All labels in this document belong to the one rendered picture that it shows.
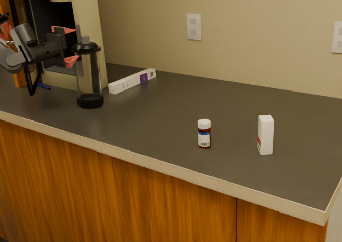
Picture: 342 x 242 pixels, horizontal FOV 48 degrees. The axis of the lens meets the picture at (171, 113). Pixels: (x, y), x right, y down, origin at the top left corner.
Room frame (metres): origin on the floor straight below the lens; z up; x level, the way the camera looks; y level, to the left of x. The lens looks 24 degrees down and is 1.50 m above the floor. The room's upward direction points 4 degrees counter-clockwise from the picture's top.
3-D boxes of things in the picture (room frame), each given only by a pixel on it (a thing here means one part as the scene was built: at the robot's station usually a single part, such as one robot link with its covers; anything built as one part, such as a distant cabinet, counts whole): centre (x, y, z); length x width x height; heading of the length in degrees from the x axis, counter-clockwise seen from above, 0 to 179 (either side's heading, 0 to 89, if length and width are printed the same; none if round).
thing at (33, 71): (1.56, 0.57, 1.19); 0.30 x 0.01 x 0.40; 10
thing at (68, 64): (1.35, 0.35, 1.16); 0.09 x 0.07 x 0.07; 143
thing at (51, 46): (1.30, 0.40, 1.20); 0.07 x 0.07 x 0.10; 53
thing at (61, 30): (1.35, 0.35, 1.23); 0.09 x 0.07 x 0.07; 143
